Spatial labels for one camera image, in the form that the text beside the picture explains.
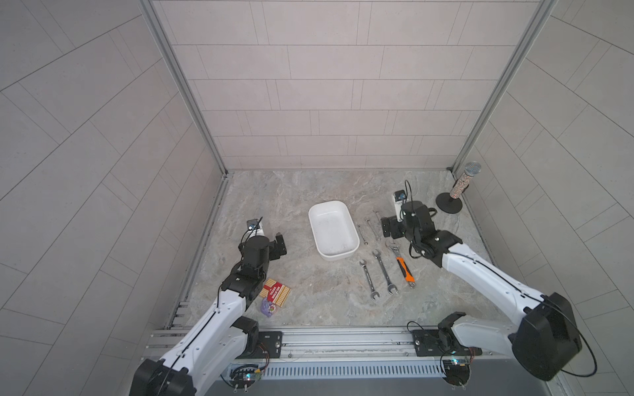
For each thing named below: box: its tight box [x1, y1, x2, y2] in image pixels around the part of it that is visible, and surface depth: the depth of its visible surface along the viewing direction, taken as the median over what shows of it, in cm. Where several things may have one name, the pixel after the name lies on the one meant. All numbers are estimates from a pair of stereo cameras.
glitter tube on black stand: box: [435, 160, 482, 214], surface depth 102 cm
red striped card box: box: [259, 278, 292, 308], surface depth 81 cm
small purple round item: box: [260, 297, 277, 318], surface depth 77 cm
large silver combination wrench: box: [371, 249, 399, 295], surface depth 85 cm
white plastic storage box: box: [307, 200, 360, 262], surface depth 96 cm
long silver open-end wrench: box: [359, 259, 380, 301], surface depth 86 cm
